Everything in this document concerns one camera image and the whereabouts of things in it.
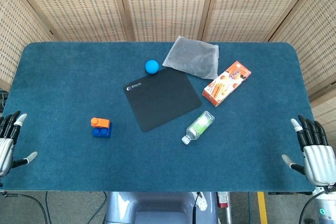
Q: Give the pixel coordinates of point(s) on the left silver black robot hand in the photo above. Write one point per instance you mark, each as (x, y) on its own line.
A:
(5, 150)

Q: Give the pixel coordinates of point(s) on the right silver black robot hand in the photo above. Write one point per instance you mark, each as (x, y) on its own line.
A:
(319, 161)

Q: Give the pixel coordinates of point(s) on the orange plastic block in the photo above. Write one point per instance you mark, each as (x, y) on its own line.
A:
(99, 122)

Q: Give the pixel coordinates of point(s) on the blue and orange toy block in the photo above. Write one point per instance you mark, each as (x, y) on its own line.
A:
(103, 132)

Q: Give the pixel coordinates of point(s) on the silver-blue robot base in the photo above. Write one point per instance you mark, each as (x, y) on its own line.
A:
(157, 208)

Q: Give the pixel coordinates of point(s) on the blue felt table cover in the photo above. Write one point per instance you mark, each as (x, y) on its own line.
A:
(65, 82)

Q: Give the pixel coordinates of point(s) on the woven wood-framed screen panel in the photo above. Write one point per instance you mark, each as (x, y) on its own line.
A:
(18, 37)
(165, 6)
(317, 51)
(78, 6)
(257, 6)

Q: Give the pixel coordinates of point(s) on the orange snack box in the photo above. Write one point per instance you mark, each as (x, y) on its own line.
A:
(225, 85)

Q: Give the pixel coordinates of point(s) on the clear green-label water bottle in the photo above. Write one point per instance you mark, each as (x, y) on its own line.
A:
(198, 127)

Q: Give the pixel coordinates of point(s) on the grey translucent plastic bag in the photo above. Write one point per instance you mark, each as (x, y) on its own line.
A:
(193, 57)

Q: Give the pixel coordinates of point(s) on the black mouse pad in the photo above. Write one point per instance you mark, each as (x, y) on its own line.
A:
(162, 98)

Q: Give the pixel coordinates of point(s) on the blue foam ball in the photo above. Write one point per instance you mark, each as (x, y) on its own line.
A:
(152, 66)

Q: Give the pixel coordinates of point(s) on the white bracket on base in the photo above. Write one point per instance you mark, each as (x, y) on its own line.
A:
(201, 203)

